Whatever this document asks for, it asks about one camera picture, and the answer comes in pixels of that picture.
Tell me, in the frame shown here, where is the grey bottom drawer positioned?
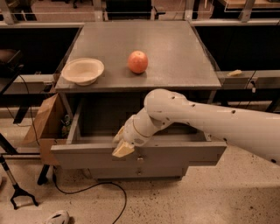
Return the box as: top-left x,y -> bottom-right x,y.
90,167 -> 187,179

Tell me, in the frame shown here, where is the grey drawer cabinet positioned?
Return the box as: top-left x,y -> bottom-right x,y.
54,20 -> 222,181

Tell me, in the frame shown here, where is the white bicycle helmet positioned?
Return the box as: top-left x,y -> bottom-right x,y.
44,210 -> 70,224

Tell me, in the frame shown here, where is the grey top drawer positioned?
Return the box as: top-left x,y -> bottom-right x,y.
52,96 -> 227,172

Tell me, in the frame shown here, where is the cardboard box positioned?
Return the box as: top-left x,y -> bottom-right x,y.
22,94 -> 67,165

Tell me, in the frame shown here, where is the yellow foam scrap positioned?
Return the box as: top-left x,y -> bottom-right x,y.
227,69 -> 242,77

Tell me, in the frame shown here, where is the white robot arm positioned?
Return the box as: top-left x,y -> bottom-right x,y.
112,88 -> 280,165

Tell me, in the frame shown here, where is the grey drawer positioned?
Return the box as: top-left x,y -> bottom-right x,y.
52,96 -> 227,172
90,167 -> 187,179

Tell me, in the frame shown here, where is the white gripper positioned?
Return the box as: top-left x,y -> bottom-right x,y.
112,122 -> 151,158

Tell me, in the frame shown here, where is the black floor cable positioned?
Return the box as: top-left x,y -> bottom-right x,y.
52,171 -> 128,224

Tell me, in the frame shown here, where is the red apple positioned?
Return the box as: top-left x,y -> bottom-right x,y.
128,51 -> 148,74

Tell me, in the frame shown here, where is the white paper bowl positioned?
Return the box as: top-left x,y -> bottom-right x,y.
61,58 -> 104,86

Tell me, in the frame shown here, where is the black tripod stand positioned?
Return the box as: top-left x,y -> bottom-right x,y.
0,155 -> 39,210

